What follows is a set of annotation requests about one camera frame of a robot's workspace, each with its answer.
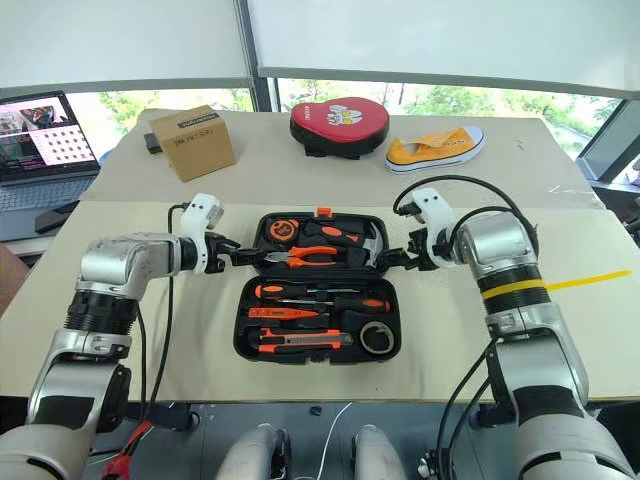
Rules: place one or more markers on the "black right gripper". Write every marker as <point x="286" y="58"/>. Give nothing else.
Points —
<point x="422" y="252"/>

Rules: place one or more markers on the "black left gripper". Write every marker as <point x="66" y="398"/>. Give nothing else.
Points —
<point x="217" y="252"/>

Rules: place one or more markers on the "orange tester pen screwdriver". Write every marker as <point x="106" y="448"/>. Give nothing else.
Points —
<point x="280" y="313"/>

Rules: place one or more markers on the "black electrical tape roll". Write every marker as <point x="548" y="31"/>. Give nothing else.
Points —
<point x="366" y="340"/>

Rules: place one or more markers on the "black orange utility knife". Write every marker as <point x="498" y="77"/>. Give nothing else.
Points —
<point x="300" y="341"/>

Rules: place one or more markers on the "black tool case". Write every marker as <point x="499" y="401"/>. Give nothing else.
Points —
<point x="320" y="345"/>

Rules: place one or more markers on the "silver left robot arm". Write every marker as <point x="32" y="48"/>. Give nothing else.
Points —
<point x="120" y="260"/>

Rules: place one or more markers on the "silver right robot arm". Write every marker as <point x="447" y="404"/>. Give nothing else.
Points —
<point x="505" y="260"/>

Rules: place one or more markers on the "orange black tape measure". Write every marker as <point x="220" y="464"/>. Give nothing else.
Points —
<point x="282" y="230"/>

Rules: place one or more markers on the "claw hammer black orange grip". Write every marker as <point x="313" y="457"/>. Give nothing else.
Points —
<point x="335" y="232"/>

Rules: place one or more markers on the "yellow canvas sneaker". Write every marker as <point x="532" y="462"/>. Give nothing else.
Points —
<point x="430" y="152"/>

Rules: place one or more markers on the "brown cardboard box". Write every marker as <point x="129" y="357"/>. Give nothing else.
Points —
<point x="200" y="147"/>

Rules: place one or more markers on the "small black box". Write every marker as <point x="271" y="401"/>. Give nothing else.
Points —
<point x="151" y="144"/>

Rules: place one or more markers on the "red black boxing pad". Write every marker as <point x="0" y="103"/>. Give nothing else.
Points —
<point x="335" y="122"/>

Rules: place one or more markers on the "small black clip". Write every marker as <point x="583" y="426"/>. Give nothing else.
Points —
<point x="315" y="410"/>

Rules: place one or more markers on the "grey rounded robot knee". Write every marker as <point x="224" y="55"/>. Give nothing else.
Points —
<point x="252" y="455"/>
<point x="377" y="455"/>

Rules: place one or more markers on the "black device under table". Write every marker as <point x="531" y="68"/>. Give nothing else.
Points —
<point x="429" y="465"/>

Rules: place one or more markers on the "dark window pillar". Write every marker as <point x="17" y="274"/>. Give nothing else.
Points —
<point x="255" y="45"/>

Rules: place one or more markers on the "white roller blind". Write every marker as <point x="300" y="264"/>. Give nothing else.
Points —
<point x="120" y="40"/>
<point x="450" y="40"/>

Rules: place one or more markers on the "red clamp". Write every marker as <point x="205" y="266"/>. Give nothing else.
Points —
<point x="122" y="457"/>

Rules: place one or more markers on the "dark monitor screen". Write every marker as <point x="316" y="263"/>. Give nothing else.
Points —
<point x="612" y="145"/>

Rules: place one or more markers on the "open grey laptop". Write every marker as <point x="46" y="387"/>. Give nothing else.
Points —
<point x="40" y="135"/>

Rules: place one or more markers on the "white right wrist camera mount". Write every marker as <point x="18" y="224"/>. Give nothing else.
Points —
<point x="432" y="207"/>

